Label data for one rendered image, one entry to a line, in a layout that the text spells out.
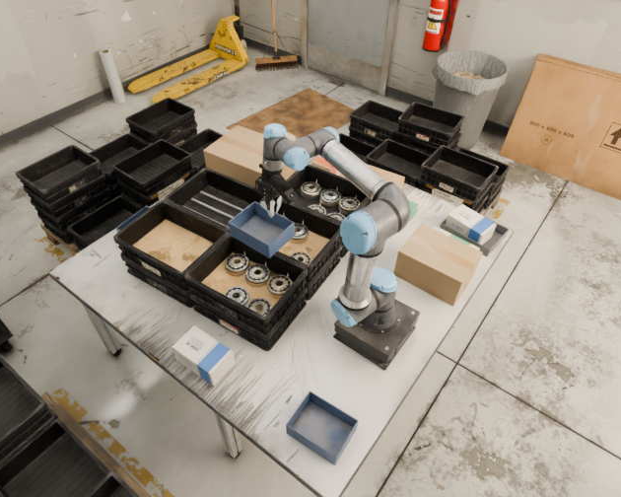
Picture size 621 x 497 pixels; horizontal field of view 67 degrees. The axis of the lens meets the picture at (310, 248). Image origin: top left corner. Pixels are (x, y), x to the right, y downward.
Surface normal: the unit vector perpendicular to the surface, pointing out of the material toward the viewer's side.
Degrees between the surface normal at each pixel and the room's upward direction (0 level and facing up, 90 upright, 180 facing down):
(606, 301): 0
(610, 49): 90
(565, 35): 90
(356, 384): 0
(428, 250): 0
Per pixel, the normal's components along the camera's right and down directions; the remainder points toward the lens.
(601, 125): -0.59, 0.41
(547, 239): 0.01, -0.70
